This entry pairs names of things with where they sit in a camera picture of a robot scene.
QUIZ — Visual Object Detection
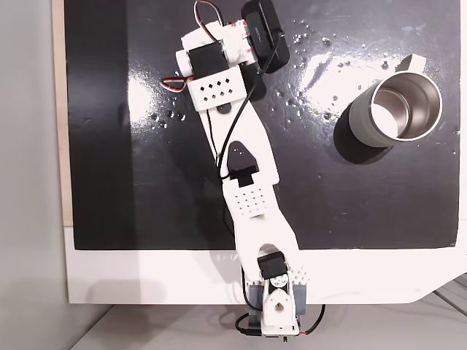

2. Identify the black camera cable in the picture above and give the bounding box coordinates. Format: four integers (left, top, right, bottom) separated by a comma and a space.
214, 31, 286, 182

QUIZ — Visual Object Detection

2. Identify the red black wire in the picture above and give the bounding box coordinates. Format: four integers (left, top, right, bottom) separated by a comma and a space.
298, 303, 327, 337

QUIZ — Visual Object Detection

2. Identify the red white servo cable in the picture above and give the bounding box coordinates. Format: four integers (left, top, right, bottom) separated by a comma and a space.
193, 0, 226, 42
161, 74, 190, 93

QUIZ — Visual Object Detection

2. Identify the black power cable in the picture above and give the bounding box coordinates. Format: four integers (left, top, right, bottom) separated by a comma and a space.
234, 312, 264, 338

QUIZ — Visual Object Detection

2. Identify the black camera box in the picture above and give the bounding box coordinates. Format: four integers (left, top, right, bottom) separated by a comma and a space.
240, 0, 291, 74

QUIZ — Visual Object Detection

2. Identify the black table mat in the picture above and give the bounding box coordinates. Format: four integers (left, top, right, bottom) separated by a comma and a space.
63, 0, 462, 252

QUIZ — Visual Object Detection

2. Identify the sage green steel mug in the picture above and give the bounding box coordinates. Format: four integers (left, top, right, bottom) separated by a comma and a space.
347, 53, 444, 149

